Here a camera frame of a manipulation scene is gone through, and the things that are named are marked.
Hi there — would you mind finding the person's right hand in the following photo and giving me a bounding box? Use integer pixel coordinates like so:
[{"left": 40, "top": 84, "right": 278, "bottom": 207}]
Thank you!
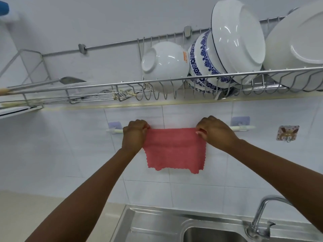
[{"left": 195, "top": 115, "right": 240, "bottom": 152}]

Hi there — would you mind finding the person's left hand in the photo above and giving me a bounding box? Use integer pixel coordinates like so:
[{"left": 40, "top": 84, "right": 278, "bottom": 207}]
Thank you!
[{"left": 122, "top": 119, "right": 151, "bottom": 156}]

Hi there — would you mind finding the pink dish cloth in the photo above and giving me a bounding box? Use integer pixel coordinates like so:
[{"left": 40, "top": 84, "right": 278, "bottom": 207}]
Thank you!
[{"left": 143, "top": 128, "right": 207, "bottom": 174}]

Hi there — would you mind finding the person's right forearm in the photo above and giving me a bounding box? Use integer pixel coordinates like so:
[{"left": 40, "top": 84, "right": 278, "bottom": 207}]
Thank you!
[{"left": 226, "top": 139, "right": 323, "bottom": 233}]

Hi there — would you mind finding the person's left forearm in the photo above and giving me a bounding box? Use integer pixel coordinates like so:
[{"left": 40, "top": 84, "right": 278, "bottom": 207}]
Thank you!
[{"left": 25, "top": 147, "right": 140, "bottom": 242}]

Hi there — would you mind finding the white towel bar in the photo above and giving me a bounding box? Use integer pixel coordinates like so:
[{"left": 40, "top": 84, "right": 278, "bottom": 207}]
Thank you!
[{"left": 106, "top": 116, "right": 256, "bottom": 135}]

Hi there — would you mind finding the plain white bowl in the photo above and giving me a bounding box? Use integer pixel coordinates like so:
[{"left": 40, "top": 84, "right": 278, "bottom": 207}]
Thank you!
[{"left": 141, "top": 41, "right": 190, "bottom": 94}]

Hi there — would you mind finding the blue floral patterned bowl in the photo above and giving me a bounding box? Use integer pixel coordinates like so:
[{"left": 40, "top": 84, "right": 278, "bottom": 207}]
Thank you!
[{"left": 187, "top": 29, "right": 234, "bottom": 94}]

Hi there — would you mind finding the cartoon rabbit adhesive hook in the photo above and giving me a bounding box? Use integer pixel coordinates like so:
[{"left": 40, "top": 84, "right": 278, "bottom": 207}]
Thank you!
[{"left": 276, "top": 125, "right": 300, "bottom": 143}]

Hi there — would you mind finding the large white blue-rimmed bowl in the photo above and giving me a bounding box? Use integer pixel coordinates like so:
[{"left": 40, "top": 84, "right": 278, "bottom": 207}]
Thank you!
[{"left": 211, "top": 0, "right": 266, "bottom": 85}]

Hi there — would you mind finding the stainless steel sink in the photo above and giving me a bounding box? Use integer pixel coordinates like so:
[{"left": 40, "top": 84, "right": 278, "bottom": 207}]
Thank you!
[{"left": 110, "top": 205, "right": 323, "bottom": 242}]

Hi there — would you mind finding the steel sink faucet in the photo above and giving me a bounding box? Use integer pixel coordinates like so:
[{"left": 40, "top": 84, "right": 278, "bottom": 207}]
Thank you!
[{"left": 245, "top": 195, "right": 294, "bottom": 240}]

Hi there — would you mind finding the large white plate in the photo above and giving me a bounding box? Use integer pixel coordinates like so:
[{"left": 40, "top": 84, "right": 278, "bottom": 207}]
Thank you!
[{"left": 262, "top": 1, "right": 323, "bottom": 91}]

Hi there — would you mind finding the blue and white bottle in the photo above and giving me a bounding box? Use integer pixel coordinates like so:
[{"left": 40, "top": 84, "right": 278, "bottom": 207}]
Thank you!
[{"left": 0, "top": 0, "right": 19, "bottom": 24}]

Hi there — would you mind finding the steel wall dish rack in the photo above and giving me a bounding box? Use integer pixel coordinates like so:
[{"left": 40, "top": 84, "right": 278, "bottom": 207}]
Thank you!
[{"left": 0, "top": 16, "right": 323, "bottom": 110}]

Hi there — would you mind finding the steel wall rail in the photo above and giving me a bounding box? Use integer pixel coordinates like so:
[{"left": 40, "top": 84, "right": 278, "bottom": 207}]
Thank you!
[{"left": 42, "top": 26, "right": 211, "bottom": 57}]

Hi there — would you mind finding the steel spatula with wooden handle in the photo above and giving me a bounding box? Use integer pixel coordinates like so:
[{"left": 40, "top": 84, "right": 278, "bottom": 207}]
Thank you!
[{"left": 0, "top": 77, "right": 87, "bottom": 95}]

